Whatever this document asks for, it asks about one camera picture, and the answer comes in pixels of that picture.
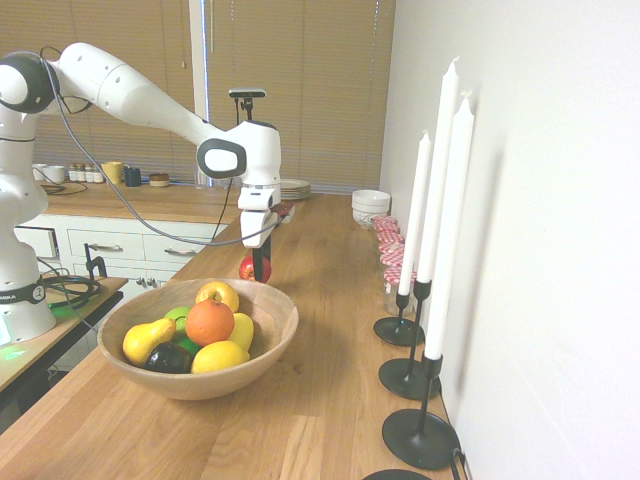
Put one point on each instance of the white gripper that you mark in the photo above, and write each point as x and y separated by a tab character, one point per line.
256	220

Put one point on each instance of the red apple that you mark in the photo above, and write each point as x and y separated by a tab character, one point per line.
246	270

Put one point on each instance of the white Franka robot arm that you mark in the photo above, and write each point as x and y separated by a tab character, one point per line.
125	90

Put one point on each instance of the yellow apple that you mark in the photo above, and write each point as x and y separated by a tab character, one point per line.
220	292

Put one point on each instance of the green apple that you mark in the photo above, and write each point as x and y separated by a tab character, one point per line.
176	315

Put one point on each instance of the stack of white plates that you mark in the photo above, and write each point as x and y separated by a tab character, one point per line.
295	190

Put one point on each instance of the orange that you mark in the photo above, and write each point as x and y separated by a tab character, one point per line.
210	322

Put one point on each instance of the clear drinking glass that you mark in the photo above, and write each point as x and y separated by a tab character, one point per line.
201	178

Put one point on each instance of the patterned white bowl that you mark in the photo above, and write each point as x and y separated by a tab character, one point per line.
370	220

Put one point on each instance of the small green fruit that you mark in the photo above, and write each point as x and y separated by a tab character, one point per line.
189	346

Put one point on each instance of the plain white bowl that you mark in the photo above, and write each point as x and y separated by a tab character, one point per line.
371	199

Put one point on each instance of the glass jar red checked lid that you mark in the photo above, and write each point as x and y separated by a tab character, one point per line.
392	260
391	275
385	222
390	248
389	236

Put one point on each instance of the brown lidded dish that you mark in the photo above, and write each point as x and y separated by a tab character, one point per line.
159	179

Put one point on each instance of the dark avocado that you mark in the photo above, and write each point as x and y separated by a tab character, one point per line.
167	357

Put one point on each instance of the white kitchen cabinet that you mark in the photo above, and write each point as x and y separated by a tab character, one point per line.
125	235

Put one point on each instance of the wooden fruit bowl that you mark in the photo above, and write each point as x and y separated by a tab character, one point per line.
200	385

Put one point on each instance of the yellow pear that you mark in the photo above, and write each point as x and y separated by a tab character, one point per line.
145	340

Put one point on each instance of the dark blue mug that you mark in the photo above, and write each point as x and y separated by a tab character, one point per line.
132	177

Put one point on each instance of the black candle holder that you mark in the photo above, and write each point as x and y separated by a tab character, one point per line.
397	332
417	440
405	380

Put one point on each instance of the black table clamp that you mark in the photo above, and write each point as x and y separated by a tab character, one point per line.
95	265

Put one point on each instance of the yellow mug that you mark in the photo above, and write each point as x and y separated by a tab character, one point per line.
112	172

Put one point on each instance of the small spice jar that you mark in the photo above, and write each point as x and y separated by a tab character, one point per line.
80	173
89	174
72	173
98	176

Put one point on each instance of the wide beige window blind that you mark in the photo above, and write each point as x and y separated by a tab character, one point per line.
310	75

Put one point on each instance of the tallest white taper candle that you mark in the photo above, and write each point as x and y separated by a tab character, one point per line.
437	175

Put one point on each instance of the white mug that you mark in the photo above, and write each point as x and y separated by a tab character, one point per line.
37	171
54	174

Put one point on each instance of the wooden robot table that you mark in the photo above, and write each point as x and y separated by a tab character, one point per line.
30	350

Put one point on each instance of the black round base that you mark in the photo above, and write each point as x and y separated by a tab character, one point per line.
395	476

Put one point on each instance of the narrow beige window blind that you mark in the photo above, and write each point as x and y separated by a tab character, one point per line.
125	30

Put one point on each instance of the wrist camera on red mount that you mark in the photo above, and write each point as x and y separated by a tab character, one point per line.
284	211

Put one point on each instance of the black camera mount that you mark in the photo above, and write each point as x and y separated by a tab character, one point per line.
246	110

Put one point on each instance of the stereo camera on stand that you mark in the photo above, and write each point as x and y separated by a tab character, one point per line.
246	93

